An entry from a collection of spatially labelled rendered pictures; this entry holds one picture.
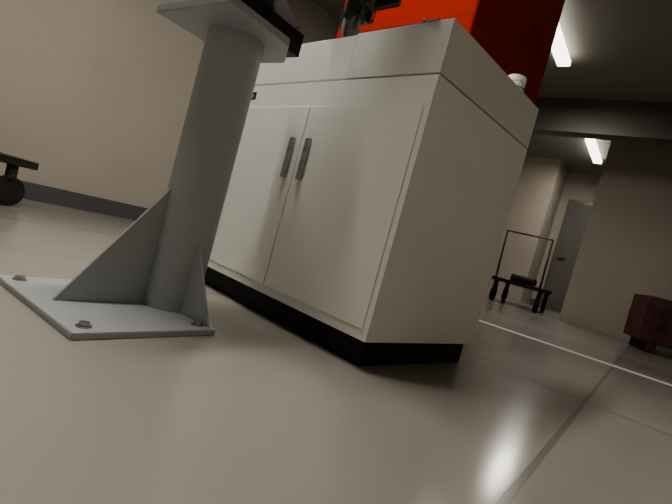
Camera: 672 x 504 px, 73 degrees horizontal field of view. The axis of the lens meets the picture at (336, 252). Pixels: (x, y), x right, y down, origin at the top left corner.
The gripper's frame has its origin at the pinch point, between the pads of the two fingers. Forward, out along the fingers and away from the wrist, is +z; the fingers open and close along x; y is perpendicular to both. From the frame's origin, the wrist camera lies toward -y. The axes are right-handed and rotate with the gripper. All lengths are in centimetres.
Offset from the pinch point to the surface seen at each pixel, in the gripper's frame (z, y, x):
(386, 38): 4.1, -3.9, -22.7
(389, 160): 40, -4, -37
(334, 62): 9.8, -4.0, -2.6
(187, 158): 54, -43, -1
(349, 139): 34.9, -4.3, -19.1
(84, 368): 97, -70, -38
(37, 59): 3, -37, 261
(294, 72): 11.9, -4.1, 17.3
